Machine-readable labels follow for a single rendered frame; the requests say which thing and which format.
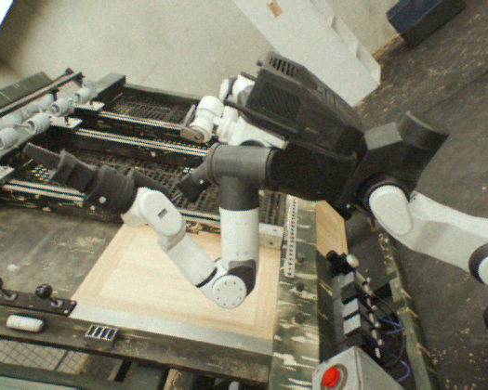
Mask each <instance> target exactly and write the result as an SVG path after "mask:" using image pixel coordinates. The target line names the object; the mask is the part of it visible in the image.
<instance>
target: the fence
mask: <svg viewBox="0 0 488 390"><path fill-rule="evenodd" d="M12 315H14V316H18V317H24V318H26V317H28V318H31V319H39V320H42V321H43V322H44V323H45V324H46V325H54V326H59V327H62V328H67V329H69V328H72V329H76V330H80V331H84V332H88V331H89V329H90V328H91V324H94V325H98V326H103V327H107V328H115V329H118V337H122V338H129V339H134V340H138V341H141V342H146V343H147V342H150V343H154V344H159V345H166V346H174V347H178V348H182V349H186V350H191V351H198V352H203V353H207V354H211V355H215V356H220V357H227V358H235V359H239V360H243V361H247V362H252V363H259V364H263V365H268V366H269V365H270V361H271V357H272V350H273V340H270V339H266V338H262V337H254V336H249V335H245V334H240V333H237V332H233V331H221V330H217V329H213V328H209V327H204V326H200V325H199V326H196V325H192V324H188V323H183V322H179V321H171V320H167V319H163V318H155V317H147V316H143V315H139V314H134V313H126V312H122V311H118V310H113V309H105V308H100V307H96V306H92V305H80V304H77V305H76V306H75V307H74V308H73V312H72V313H71V315H70V316H68V317H66V316H58V315H54V314H49V313H41V312H37V311H32V310H28V309H27V310H23V309H19V308H15V307H6V306H0V317H3V318H7V319H9V317H10V316H12Z"/></svg>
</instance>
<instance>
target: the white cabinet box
mask: <svg viewBox="0 0 488 390"><path fill-rule="evenodd" d="M232 1H233V2H234V3H235V5H236V6H238V7H239V8H240V9H241V11H242V12H243V13H245V15H246V16H247V17H248V19H249V20H251V21H252V23H253V24H254V25H255V26H256V27H257V29H258V30H259V31H260V32H261V33H263V35H264V36H265V38H266V39H267V40H268V41H269V42H270V43H271V44H272V45H273V47H274V48H275V49H276V50H277V51H278V52H279V53H280V54H281V55H282V56H283V57H284V58H286V59H291V60H293V61H294V62H296V63H298V64H301V65H304V66H305V68H306V69H308V70H310V72H312V73H313V74H314V75H316V77H318V78H319V79H320V80H321V81H323V82H324V83H325V84H326V85H328V86H329V87H330V88H331V89H332V90H333V91H335V92H336V93H337V94H338V95H339V96H340V97H342V98H343V99H344V100H345V101H346V102H348V104H349V105H350V106H351V107H353V105H355V104H356V103H357V102H359V101H360V100H362V99H363V98H365V97H366V95H368V94H370V93H372V92H373V90H375V89H376V88H377V87H379V84H380V74H381V68H380V66H379V64H378V63H377V62H376V60H375V59H374V58H373V57H371V54H370V53H369V52H368V51H366V49H365V47H364V46H363V45H362V44H361V43H360V41H359V40H358V39H357V38H356V37H355V35H354V33H353V32H351V31H350V28H349V27H348V26H346V25H345V23H344V21H343V20H342V19H341V18H340V17H339V16H338V14H337V13H336V12H335V11H334V10H333V8H332V7H331V6H329V5H328V2H327V1H326V0H232Z"/></svg>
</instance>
